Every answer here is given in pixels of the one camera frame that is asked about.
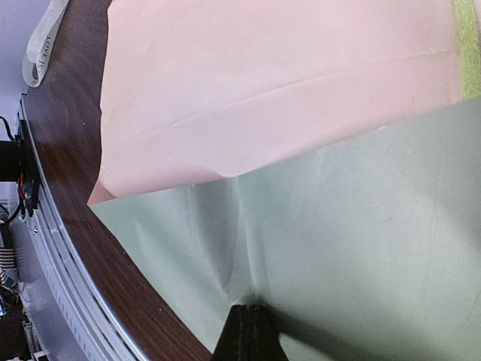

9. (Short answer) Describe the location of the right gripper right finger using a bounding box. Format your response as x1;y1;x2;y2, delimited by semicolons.
248;305;288;361

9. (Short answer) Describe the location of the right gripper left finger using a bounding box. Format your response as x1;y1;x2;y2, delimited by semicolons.
212;305;249;361

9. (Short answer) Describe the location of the pink wrapping paper sheet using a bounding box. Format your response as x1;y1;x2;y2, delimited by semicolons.
89;1;480;360

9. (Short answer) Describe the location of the green fuzzy yarn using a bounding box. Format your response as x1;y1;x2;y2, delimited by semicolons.
451;0;480;100

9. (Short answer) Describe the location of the white printed ribbon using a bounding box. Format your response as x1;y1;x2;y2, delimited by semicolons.
22;0;70;88

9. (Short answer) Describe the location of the front aluminium rail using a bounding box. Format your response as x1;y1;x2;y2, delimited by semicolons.
17;96;147;360

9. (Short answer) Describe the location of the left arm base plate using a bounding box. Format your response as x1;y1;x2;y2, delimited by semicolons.
17;119;41;217

